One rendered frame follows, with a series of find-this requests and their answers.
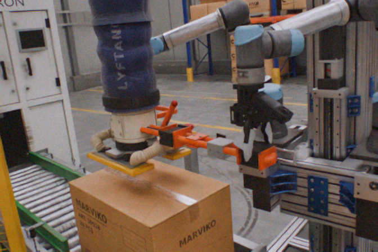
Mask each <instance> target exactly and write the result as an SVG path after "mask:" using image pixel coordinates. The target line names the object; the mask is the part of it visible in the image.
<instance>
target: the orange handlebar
mask: <svg viewBox="0 0 378 252"><path fill-rule="evenodd" d="M154 108H155V109H156V110H158V111H163V112H159V113H156V115H157V119H160V118H162V117H164V116H165V115H166V113H167V111H168V108H169V107H167V106H159V105H158V106H157V107H154ZM177 112H178V109H177V108H175V111H174V113H173V114H176V113H177ZM149 127H151V128H157V129H159V128H160V127H159V126H156V125H153V124H150V126H149ZM140 131H141V132H143V133H145V134H150V135H153V136H158V137H159V132H158V130H155V129H150V128H145V127H142V128H141V129H140ZM208 136H209V135H206V134H201V133H197V134H192V133H187V134H186V136H185V137H183V136H178V138H177V141H178V142H181V143H186V144H187V145H186V146H189V147H193V148H196V149H197V148H198V147H202V148H205V149H207V142H209V141H210V140H213V139H215V138H210V137H208ZM237 147H238V146H235V145H234V144H233V145H232V148H231V147H227V146H226V147H225V148H224V150H223V152H224V153H225V154H229V155H233V156H235V157H237V154H236V148H237ZM277 159H278V155H277V154H276V153H275V152H273V153H272V154H270V155H267V156H265V158H264V163H272V162H275V161H276V160H277Z"/></svg>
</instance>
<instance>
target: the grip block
mask: <svg viewBox="0 0 378 252"><path fill-rule="evenodd" d="M158 132H159V144H161V145H165V146H169V147H173V145H174V148H177V147H180V146H184V145H186V143H181V142H178V141H177V138H178V136H183V137H185V136H186V134H187V133H192V127H191V126H186V125H183V124H178V126H177V123H174V124H171V125H168V126H166V127H162V128H159V130H158Z"/></svg>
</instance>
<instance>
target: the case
mask: <svg viewBox="0 0 378 252"><path fill-rule="evenodd" d="M147 161H148V162H150V163H154V165H155V168H154V169H151V170H149V171H146V172H144V173H142V174H139V175H136V176H134V177H132V176H130V175H127V174H124V173H123V172H120V171H118V170H116V169H113V168H111V167H108V168H105V169H101V170H99V171H96V172H93V173H91V174H89V175H86V176H84V177H81V178H78V179H75V180H73V181H70V182H68V183H69V188H70V194H71V200H72V204H73V211H74V216H75V220H76V226H77V230H78V236H79V242H80V249H81V250H82V252H235V251H234V241H233V224H232V207H231V190H230V184H228V183H225V182H221V181H218V180H215V179H213V178H210V177H206V176H203V175H200V174H196V173H193V172H191V171H189V170H185V169H181V168H178V167H175V166H172V165H168V164H166V163H163V162H160V161H157V160H152V159H150V160H147Z"/></svg>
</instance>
